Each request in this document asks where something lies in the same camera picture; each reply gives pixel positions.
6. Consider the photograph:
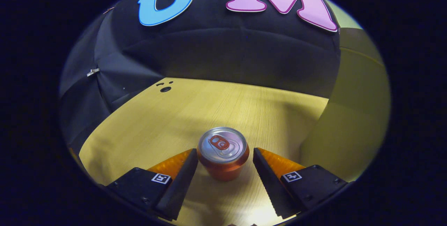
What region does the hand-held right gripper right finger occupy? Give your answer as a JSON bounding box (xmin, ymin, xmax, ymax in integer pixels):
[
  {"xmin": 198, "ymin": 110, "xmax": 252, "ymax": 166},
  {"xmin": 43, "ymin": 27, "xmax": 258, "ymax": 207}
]
[{"xmin": 253, "ymin": 147, "xmax": 349, "ymax": 219}]

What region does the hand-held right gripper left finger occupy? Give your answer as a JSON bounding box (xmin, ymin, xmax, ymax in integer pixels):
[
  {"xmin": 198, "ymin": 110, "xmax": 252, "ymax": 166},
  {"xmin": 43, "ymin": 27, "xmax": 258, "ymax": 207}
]
[{"xmin": 107, "ymin": 148, "xmax": 199, "ymax": 221}]

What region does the orange pop can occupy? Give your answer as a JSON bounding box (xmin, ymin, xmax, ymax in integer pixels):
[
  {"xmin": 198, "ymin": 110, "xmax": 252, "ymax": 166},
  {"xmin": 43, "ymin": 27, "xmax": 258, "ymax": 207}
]
[{"xmin": 197, "ymin": 127, "xmax": 250, "ymax": 182}]

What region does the green desktop garbage bin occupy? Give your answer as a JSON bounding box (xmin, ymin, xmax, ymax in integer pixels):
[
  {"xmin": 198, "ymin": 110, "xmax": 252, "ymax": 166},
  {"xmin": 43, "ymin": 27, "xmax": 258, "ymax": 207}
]
[{"xmin": 300, "ymin": 0, "xmax": 391, "ymax": 182}]

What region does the wooden desktop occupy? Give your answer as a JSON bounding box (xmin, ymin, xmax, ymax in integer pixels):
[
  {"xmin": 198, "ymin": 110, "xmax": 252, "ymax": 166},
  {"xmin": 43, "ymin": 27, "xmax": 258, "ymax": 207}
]
[{"xmin": 79, "ymin": 77, "xmax": 330, "ymax": 226}]

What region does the black backdrop cloth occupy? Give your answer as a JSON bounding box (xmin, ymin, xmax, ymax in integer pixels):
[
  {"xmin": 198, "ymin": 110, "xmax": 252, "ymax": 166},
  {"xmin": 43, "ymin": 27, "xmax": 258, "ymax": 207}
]
[{"xmin": 59, "ymin": 0, "xmax": 342, "ymax": 156}]

